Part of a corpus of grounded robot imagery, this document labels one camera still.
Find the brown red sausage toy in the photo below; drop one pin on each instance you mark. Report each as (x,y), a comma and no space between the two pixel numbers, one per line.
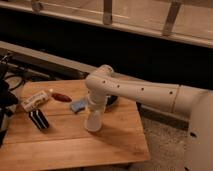
(60,97)

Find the white cardboard box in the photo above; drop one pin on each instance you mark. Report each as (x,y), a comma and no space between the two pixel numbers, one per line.
(35,100)

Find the black bowl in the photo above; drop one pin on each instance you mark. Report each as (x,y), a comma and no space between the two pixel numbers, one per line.
(111,100)

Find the blue sponge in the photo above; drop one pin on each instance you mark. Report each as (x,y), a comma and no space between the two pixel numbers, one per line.
(78,105)

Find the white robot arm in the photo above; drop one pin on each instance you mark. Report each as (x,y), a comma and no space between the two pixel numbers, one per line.
(172,98)

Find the black equipment with cables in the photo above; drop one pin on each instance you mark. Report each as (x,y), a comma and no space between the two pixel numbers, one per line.
(7,98)

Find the wooden table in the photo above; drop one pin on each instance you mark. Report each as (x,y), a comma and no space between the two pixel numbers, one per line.
(66,144)

